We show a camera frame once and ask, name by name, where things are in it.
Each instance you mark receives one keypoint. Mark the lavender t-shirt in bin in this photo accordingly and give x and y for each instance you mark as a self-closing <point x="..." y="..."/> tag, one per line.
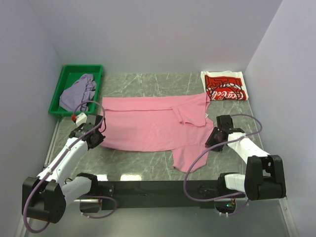
<point x="75" y="97"/>

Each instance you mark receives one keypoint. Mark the pink t-shirt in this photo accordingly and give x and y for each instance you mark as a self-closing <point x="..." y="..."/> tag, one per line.
<point x="156" y="124"/>

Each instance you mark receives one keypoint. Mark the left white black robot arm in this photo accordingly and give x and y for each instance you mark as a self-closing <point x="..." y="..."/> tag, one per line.
<point x="46" y="196"/>

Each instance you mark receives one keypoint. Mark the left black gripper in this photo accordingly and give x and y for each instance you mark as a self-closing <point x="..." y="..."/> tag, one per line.
<point x="101" y="137"/>

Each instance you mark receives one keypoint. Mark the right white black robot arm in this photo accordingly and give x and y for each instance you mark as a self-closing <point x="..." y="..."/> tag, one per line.
<point x="264" y="177"/>

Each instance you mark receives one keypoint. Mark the folded red white Coca-Cola t-shirt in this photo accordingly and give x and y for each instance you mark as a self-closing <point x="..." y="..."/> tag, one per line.
<point x="226" y="85"/>

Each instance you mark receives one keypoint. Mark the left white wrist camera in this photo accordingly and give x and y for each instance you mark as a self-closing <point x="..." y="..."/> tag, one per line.
<point x="79" y="119"/>

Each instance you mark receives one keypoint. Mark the green plastic bin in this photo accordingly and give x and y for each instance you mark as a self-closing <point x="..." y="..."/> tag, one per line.
<point x="69" y="75"/>

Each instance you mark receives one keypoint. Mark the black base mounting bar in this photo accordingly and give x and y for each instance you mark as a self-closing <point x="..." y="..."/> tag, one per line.
<point x="154" y="194"/>

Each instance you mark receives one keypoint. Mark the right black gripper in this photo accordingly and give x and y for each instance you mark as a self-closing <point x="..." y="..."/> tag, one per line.
<point x="210" y="141"/>

